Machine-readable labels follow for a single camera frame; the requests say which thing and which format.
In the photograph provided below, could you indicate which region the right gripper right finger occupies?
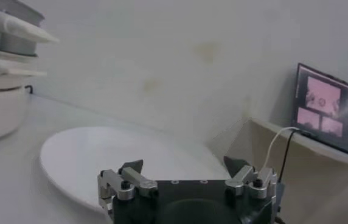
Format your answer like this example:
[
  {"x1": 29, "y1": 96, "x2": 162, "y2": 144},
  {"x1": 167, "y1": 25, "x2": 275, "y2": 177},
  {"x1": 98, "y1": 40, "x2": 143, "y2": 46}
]
[{"x1": 223, "y1": 156, "x2": 278, "y2": 201}]

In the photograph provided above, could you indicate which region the cream electric cooking pot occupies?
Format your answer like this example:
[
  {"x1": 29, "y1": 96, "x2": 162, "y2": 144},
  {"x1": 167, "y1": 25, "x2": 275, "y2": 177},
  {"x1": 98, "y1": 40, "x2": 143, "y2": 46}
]
[{"x1": 0, "y1": 47, "x2": 47, "y2": 145}]

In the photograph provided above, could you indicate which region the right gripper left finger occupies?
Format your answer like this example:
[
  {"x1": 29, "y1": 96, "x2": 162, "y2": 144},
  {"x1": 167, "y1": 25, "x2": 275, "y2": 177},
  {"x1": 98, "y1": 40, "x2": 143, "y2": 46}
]
[{"x1": 97, "y1": 159, "x2": 159, "y2": 201}]

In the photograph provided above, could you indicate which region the grey laptop with white cable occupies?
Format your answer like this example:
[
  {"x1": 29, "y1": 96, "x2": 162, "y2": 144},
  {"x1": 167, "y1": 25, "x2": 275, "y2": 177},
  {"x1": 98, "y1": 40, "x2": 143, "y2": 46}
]
[{"x1": 291, "y1": 63, "x2": 348, "y2": 161}]

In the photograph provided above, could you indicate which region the black cable with adapter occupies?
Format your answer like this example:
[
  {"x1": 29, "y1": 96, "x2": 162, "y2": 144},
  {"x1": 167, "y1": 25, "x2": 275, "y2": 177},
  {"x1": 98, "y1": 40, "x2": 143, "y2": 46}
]
[{"x1": 276, "y1": 129, "x2": 315, "y2": 183}]

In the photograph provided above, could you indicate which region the white laptop cable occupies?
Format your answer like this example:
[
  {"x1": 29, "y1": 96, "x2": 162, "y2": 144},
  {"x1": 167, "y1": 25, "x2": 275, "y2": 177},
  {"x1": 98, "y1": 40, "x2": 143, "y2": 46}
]
[{"x1": 260, "y1": 126, "x2": 301, "y2": 177}]

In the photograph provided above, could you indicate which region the white round plate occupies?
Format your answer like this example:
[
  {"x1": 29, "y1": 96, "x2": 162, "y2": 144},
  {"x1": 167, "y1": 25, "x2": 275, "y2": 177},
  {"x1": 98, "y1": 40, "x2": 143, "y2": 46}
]
[{"x1": 39, "y1": 126, "x2": 232, "y2": 214}]

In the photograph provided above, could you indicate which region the stainless steel steamer basket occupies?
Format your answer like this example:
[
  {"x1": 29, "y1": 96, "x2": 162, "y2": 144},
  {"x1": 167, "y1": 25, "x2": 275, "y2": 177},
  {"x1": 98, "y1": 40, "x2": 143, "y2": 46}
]
[{"x1": 0, "y1": 0, "x2": 60, "y2": 57}]

